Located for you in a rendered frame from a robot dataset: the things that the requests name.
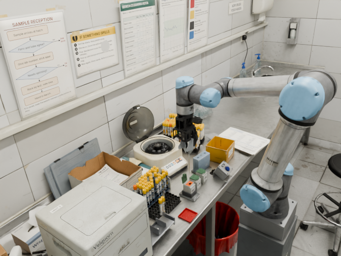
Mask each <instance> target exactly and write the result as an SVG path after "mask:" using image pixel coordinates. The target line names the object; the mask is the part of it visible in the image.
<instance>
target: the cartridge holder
mask: <svg viewBox="0 0 341 256"><path fill-rule="evenodd" d="M179 195H180V196H182V197H185V198H187V199H189V200H192V201H195V200H196V199H197V198H198V197H199V196H200V194H199V193H197V192H196V189H195V191H194V192H193V193H192V194H190V193H188V192H185V191H183V190H182V191H181V192H180V193H179Z"/></svg>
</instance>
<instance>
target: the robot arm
mask: <svg viewBox="0 0 341 256"><path fill-rule="evenodd" d="M175 89H176V112H177V116H176V126H175V127H174V128H173V139H174V138H176V137H177V138H178V139H180V140H181V142H180V144H179V146H178V149H182V148H183V149H184V151H185V152H186V153H187V152H189V154H190V153H191V152H192V151H193V150H194V148H195V145H196V143H197V140H198V134H197V131H196V127H195V125H194V124H201V123H202V120H203V119H201V118H200V117H198V116H194V104H198V105H201V106H204V107H207V108H215V107H217V105H218V104H219V103H220V100H221V99H222V98H225V97H279V105H280V107H279V109H278V114H279V116H280V119H279V122H278V124H277V126H276V129H275V131H274V133H273V135H272V138H271V140H270V142H269V144H268V147H267V149H266V151H265V154H264V156H263V158H262V160H261V163H260V165H259V167H258V168H255V169H254V170H253V171H252V173H251V175H250V177H249V180H248V182H247V183H246V184H245V185H243V186H242V188H241V190H240V197H241V199H242V201H243V203H244V204H245V205H246V206H247V207H248V208H249V209H251V210H253V211H255V212H257V213H259V214H260V215H262V216H264V217H266V218H270V219H281V218H284V217H285V216H287V214H288V212H289V201H288V192H289V188H290V184H291V180H292V175H293V170H294V169H293V166H292V165H291V164H290V163H289V162H290V160H291V158H292V156H293V154H294V152H295V150H296V148H297V146H298V144H299V142H300V141H301V139H302V136H303V134H304V132H305V130H306V128H307V127H312V126H314V124H315V123H316V121H317V119H318V117H319V115H320V113H321V111H322V109H323V108H324V106H325V105H327V104H328V103H329V102H330V101H331V100H332V99H333V98H334V96H335V95H336V92H337V82H336V79H335V78H334V77H333V75H332V74H330V73H329V72H327V71H325V70H309V71H300V72H295V73H294V75H284V76H267V77H252V78H235V79H232V78H230V77H226V78H222V79H220V80H218V81H216V82H213V83H211V84H208V85H206V86H201V85H196V84H194V80H193V78H192V77H190V76H182V77H179V78H177V79H176V88H175ZM193 123H194V124H193ZM174 131H175V132H176V131H177V132H176V135H174ZM187 142H189V144H188V143H187Z"/></svg>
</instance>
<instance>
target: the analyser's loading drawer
mask: <svg viewBox="0 0 341 256"><path fill-rule="evenodd" d="M173 224H174V225H175V224H176V223H175V217H173V216H171V215H169V214H167V213H165V212H162V217H161V218H160V219H158V218H156V222H154V223H153V224H152V225H150V232H151V238H152V246H153V245H154V244H155V243H156V242H157V241H158V239H159V238H160V237H161V236H162V235H163V234H164V233H165V232H166V231H167V230H168V229H169V228H170V227H171V226H172V225H173ZM157 228H159V229H157Z"/></svg>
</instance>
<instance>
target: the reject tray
mask: <svg viewBox="0 0 341 256"><path fill-rule="evenodd" d="M197 215H198V213H197V212H195V211H193V210H190V209H188V208H185V209H184V210H183V211H182V212H181V213H180V214H179V215H178V218H180V219H182V220H184V221H187V222H189V223H191V222H192V221H193V220H194V219H195V217H196V216H197Z"/></svg>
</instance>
